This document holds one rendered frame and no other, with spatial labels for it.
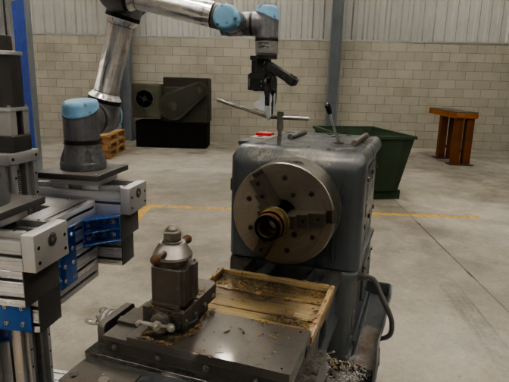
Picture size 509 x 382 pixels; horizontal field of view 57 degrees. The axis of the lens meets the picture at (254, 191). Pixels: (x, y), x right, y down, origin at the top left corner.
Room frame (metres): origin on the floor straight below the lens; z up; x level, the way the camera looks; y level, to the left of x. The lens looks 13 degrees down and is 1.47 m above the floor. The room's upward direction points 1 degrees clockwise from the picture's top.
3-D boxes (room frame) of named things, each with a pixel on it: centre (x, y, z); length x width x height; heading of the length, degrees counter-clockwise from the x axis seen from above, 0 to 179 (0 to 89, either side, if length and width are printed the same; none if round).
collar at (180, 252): (0.89, 0.16, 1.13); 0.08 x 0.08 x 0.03
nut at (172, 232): (0.89, 0.16, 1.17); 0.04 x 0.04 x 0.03
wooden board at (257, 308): (1.17, -0.02, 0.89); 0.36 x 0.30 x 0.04; 71
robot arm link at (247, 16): (1.62, 0.07, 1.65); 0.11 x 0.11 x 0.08; 81
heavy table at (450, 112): (9.64, -3.94, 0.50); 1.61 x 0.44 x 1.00; 178
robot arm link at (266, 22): (1.62, -0.02, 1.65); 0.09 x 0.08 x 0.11; 81
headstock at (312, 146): (1.79, -0.22, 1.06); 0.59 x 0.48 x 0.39; 161
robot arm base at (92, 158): (1.59, 0.59, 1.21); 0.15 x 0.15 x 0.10
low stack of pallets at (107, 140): (9.07, 3.08, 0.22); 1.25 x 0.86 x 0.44; 1
